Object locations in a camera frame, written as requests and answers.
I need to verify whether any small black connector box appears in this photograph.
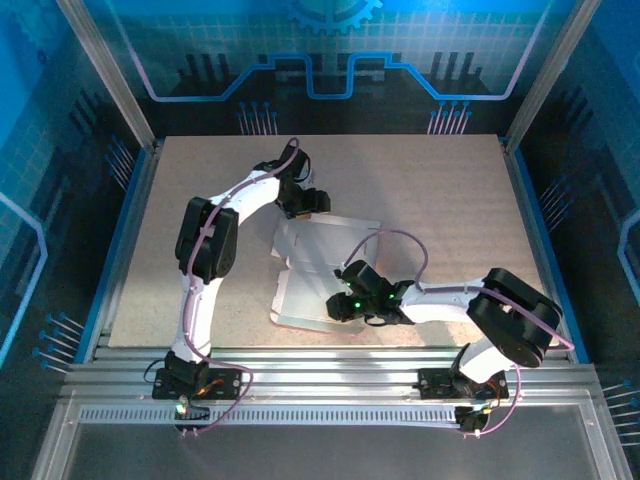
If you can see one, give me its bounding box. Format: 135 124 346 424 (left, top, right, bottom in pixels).
173 397 211 432
457 405 490 434

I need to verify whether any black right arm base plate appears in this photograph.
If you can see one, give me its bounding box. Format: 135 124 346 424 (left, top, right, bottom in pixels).
418 368 510 401

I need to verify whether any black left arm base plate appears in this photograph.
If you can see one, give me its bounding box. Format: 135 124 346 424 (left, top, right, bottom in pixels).
152 368 242 401

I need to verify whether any grey framed panel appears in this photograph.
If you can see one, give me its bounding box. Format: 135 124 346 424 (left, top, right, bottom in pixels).
29 392 634 480

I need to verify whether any slotted grey cable duct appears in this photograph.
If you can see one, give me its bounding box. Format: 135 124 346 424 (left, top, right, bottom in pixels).
78 404 464 427

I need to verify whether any aluminium corner post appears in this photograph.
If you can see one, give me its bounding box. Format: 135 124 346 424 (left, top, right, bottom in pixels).
503 0 604 149
53 0 157 149

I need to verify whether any blue-edged table side rail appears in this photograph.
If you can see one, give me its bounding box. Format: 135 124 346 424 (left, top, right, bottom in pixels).
499 135 592 365
74 138 165 364

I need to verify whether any aluminium rail beam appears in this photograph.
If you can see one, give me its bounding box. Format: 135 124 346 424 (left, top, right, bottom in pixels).
62 346 601 401

